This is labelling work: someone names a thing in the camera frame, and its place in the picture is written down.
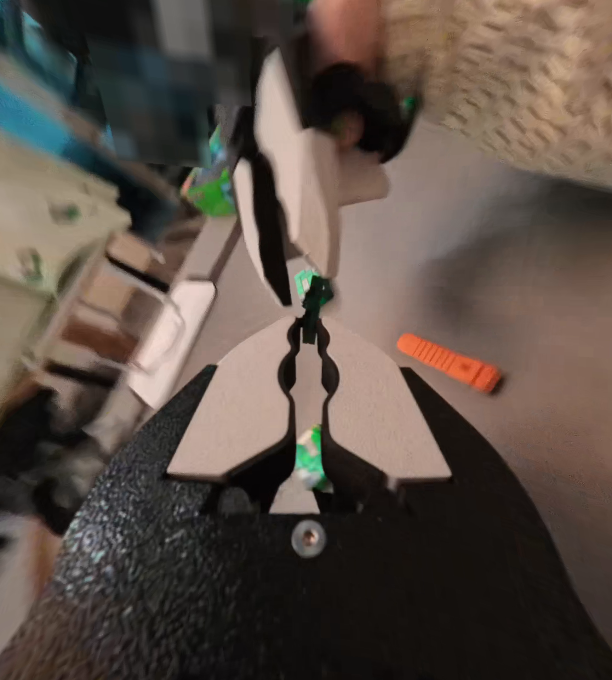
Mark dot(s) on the green cardboard lego box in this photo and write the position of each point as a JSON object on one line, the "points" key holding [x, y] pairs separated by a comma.
{"points": [[213, 196]]}

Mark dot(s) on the person's right hand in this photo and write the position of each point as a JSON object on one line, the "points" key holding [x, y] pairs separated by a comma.
{"points": [[343, 32]]}

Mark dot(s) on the orange brick separator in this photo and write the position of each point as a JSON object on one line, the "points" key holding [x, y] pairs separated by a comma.
{"points": [[449, 364]]}

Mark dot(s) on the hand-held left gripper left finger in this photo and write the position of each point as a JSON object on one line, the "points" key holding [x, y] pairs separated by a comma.
{"points": [[231, 414]]}

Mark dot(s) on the dark green lego brick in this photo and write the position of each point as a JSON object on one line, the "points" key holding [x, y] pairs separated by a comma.
{"points": [[316, 313]]}

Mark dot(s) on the white booklet stand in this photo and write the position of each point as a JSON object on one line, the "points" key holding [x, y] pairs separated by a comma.
{"points": [[178, 329]]}

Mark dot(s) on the green white lego assembly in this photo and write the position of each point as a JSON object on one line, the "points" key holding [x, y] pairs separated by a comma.
{"points": [[310, 457]]}

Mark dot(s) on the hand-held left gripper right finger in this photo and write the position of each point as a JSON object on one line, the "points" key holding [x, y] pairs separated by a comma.
{"points": [[385, 419]]}

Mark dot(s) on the open instruction booklet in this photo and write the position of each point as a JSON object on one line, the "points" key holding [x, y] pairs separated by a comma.
{"points": [[29, 239]]}

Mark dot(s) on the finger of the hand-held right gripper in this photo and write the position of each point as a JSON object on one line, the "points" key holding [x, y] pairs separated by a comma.
{"points": [[306, 191], [247, 212]]}

